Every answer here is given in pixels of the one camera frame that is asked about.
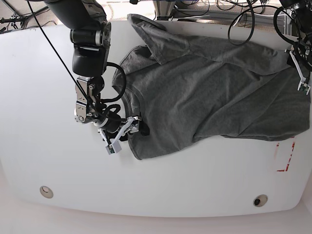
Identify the table grommet hole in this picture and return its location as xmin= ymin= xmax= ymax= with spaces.
xmin=39 ymin=186 xmax=54 ymax=199
xmin=253 ymin=195 xmax=268 ymax=207

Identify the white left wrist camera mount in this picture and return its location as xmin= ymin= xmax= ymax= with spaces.
xmin=289 ymin=50 xmax=311 ymax=95

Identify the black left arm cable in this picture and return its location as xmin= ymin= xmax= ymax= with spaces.
xmin=228 ymin=0 xmax=298 ymax=46

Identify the right table grommet hole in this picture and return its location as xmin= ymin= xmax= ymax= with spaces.
xmin=253 ymin=195 xmax=268 ymax=207

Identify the left table grommet hole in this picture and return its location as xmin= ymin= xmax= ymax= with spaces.
xmin=39 ymin=186 xmax=54 ymax=199

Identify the red tape rectangle marking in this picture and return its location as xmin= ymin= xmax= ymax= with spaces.
xmin=273 ymin=137 xmax=296 ymax=172

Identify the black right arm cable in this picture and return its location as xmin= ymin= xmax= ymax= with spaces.
xmin=25 ymin=0 xmax=127 ymax=122

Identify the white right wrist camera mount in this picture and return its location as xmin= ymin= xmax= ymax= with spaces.
xmin=97 ymin=117 xmax=135 ymax=155

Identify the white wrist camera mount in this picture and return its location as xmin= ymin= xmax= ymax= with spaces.
xmin=97 ymin=117 xmax=135 ymax=155
xmin=289 ymin=50 xmax=311 ymax=95

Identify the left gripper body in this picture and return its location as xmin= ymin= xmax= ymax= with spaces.
xmin=285 ymin=40 xmax=312 ymax=72

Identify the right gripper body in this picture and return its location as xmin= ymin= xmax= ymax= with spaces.
xmin=97 ymin=116 xmax=142 ymax=140

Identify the grey T-shirt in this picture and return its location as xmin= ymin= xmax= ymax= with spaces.
xmin=120 ymin=14 xmax=311 ymax=160

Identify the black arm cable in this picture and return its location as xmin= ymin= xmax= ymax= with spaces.
xmin=25 ymin=0 xmax=127 ymax=122
xmin=228 ymin=0 xmax=298 ymax=46

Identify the black tripod stand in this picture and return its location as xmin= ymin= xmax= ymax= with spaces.
xmin=0 ymin=0 xmax=34 ymax=34

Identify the aluminium frame rail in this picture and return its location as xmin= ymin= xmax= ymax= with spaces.
xmin=157 ymin=9 xmax=286 ymax=27

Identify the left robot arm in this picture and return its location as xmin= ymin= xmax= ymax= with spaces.
xmin=273 ymin=0 xmax=312 ymax=72

